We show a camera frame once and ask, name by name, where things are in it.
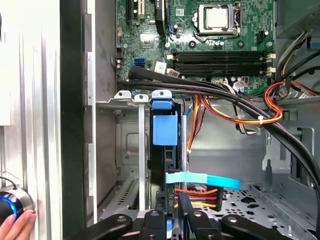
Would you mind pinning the grey metal drive cage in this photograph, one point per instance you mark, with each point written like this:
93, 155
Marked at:
277, 150

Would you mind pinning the grey metal disk bay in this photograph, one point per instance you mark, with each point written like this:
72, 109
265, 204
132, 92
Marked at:
141, 150

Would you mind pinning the silver CPU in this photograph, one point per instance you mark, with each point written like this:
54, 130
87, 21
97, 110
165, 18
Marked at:
216, 17

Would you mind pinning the grey power supply unit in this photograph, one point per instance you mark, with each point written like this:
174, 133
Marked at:
300, 15

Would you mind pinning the black RAM slot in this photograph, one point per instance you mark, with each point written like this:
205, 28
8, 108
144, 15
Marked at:
220, 53
220, 66

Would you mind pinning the white expansion slot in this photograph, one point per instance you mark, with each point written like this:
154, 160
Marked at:
141, 7

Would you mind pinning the person's bare hand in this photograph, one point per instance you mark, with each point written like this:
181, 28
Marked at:
15, 230

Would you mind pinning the hard disk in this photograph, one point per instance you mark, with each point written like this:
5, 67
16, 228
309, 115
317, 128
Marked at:
163, 127

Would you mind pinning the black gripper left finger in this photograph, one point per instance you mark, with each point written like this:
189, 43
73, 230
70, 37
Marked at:
105, 225

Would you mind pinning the silver chipset heatsink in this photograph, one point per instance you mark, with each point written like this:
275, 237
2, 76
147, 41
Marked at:
148, 40

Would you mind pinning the black graphics card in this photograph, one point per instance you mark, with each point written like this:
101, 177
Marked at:
160, 15

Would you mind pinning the metal socket cover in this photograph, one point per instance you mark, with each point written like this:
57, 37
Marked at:
201, 17

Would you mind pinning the black CPU socket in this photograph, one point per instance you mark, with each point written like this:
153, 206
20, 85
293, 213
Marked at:
196, 22

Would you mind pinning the black expansion slot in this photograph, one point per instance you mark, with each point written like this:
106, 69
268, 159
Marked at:
129, 12

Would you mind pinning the black open PC case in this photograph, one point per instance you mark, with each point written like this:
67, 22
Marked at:
72, 100

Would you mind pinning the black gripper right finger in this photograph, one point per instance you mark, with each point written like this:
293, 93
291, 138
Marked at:
250, 227

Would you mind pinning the green Dell motherboard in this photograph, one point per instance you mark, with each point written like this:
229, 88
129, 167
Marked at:
250, 32

